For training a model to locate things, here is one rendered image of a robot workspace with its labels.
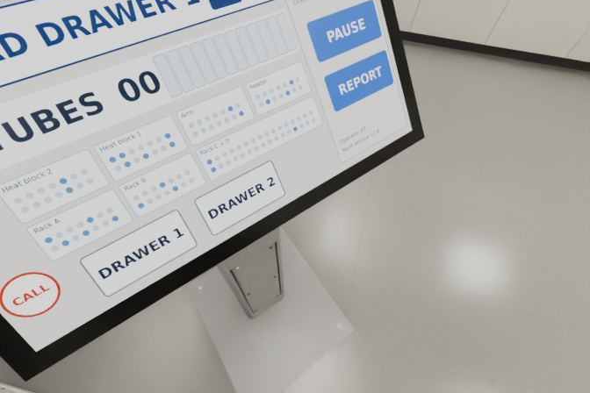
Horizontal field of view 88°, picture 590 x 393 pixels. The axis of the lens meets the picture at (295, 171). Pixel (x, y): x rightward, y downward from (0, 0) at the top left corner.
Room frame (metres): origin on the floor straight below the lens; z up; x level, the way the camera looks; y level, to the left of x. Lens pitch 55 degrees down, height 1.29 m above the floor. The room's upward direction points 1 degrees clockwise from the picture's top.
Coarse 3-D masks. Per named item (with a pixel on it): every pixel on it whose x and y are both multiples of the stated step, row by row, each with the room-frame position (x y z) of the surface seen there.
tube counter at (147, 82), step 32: (224, 32) 0.28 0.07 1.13; (256, 32) 0.29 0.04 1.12; (288, 32) 0.31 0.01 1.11; (128, 64) 0.23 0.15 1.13; (160, 64) 0.24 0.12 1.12; (192, 64) 0.25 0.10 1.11; (224, 64) 0.26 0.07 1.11; (256, 64) 0.27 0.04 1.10; (128, 96) 0.21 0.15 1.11; (160, 96) 0.22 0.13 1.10
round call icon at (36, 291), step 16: (32, 272) 0.07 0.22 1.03; (48, 272) 0.08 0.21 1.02; (0, 288) 0.06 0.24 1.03; (16, 288) 0.06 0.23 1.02; (32, 288) 0.06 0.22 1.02; (48, 288) 0.07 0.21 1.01; (64, 288) 0.07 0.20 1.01; (0, 304) 0.05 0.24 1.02; (16, 304) 0.05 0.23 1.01; (32, 304) 0.05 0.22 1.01; (48, 304) 0.05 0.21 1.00; (16, 320) 0.04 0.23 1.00; (32, 320) 0.04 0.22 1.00
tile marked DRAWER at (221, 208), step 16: (240, 176) 0.18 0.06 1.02; (256, 176) 0.19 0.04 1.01; (272, 176) 0.19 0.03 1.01; (208, 192) 0.16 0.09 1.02; (224, 192) 0.17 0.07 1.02; (240, 192) 0.17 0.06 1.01; (256, 192) 0.17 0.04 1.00; (272, 192) 0.18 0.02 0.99; (208, 208) 0.15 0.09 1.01; (224, 208) 0.15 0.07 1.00; (240, 208) 0.16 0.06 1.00; (256, 208) 0.16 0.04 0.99; (208, 224) 0.14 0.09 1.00; (224, 224) 0.14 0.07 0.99
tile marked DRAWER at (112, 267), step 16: (176, 208) 0.14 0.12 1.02; (160, 224) 0.13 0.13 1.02; (176, 224) 0.13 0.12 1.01; (128, 240) 0.11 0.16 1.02; (144, 240) 0.11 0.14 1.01; (160, 240) 0.11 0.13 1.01; (176, 240) 0.12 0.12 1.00; (192, 240) 0.12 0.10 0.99; (96, 256) 0.09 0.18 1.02; (112, 256) 0.09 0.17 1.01; (128, 256) 0.10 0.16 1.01; (144, 256) 0.10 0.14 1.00; (160, 256) 0.10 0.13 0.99; (176, 256) 0.10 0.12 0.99; (96, 272) 0.08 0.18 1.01; (112, 272) 0.08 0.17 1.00; (128, 272) 0.09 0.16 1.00; (144, 272) 0.09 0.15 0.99; (112, 288) 0.07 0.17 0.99
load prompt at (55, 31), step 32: (32, 0) 0.24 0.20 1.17; (64, 0) 0.25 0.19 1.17; (96, 0) 0.26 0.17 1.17; (128, 0) 0.27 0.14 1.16; (160, 0) 0.28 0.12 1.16; (192, 0) 0.29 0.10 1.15; (224, 0) 0.30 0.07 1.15; (256, 0) 0.32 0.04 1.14; (0, 32) 0.21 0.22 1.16; (32, 32) 0.22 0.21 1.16; (64, 32) 0.23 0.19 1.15; (96, 32) 0.24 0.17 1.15; (128, 32) 0.25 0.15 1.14; (160, 32) 0.26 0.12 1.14; (0, 64) 0.19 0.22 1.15; (32, 64) 0.20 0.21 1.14; (64, 64) 0.21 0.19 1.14
